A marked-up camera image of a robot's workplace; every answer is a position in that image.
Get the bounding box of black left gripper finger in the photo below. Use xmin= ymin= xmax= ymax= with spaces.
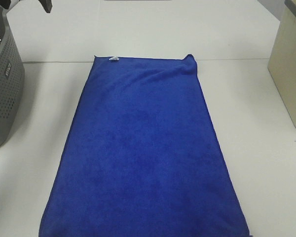
xmin=39 ymin=0 xmax=52 ymax=13

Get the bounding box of blue microfiber towel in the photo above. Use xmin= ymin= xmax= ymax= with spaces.
xmin=38 ymin=55 xmax=250 ymax=237

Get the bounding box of grey perforated plastic basket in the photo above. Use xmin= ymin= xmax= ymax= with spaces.
xmin=0 ymin=6 xmax=25 ymax=146

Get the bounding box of beige plastic storage basket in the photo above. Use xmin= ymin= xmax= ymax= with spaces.
xmin=268 ymin=0 xmax=296 ymax=128

